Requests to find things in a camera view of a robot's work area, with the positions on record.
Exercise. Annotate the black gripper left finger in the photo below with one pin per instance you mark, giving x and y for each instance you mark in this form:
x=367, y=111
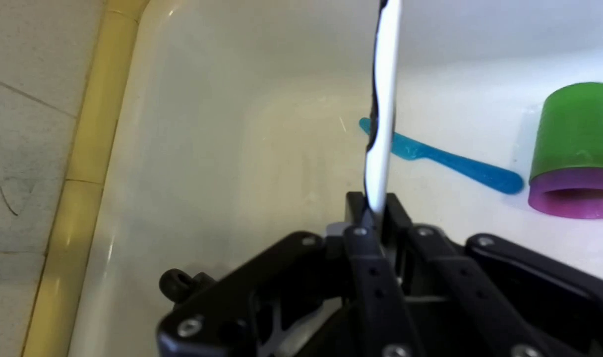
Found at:
x=327, y=298

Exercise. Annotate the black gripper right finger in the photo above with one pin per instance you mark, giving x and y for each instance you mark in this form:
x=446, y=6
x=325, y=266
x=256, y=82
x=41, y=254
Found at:
x=500, y=304

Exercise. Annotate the blue plastic utensil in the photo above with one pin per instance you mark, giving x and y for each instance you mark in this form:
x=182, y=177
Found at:
x=460, y=165

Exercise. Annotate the green and purple cup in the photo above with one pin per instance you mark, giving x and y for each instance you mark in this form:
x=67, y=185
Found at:
x=579, y=145

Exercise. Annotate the white ceramic sink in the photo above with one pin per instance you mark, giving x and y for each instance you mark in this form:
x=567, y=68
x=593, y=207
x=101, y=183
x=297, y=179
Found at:
x=248, y=131

